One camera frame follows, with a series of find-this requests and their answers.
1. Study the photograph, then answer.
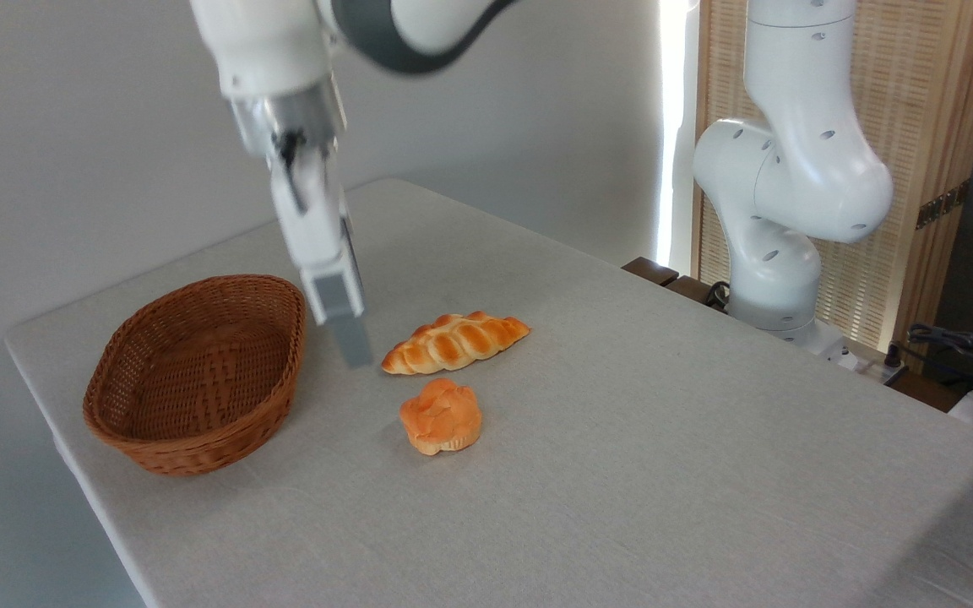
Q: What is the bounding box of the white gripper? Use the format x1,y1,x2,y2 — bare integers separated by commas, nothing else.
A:
269,139,375,371

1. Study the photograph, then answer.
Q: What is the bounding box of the round orange bread bun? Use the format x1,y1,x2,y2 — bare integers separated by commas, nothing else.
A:
399,377,484,457

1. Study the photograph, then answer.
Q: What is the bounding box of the long braided bread loaf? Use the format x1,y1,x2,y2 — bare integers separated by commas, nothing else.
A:
381,311,532,377

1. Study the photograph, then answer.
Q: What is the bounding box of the brown wicker basket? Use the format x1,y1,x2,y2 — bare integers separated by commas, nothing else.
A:
82,274,307,479

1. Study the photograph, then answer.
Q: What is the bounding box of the dark wooden furniture edge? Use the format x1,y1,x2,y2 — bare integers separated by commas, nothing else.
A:
622,257,731,313

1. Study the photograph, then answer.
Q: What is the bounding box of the grey tablecloth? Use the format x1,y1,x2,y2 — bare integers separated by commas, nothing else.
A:
3,177,973,608

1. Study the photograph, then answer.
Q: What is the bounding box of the dark metal screen hinge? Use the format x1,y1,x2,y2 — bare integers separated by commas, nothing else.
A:
916,178,972,231

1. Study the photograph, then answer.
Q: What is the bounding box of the wooden bamboo folding screen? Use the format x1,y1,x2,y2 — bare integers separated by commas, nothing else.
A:
693,0,973,356

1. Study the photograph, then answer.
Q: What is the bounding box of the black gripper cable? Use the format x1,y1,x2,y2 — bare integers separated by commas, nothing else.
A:
277,128,310,214

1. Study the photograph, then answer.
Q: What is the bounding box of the black cable bundle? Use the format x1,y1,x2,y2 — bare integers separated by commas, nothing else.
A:
907,323,973,399

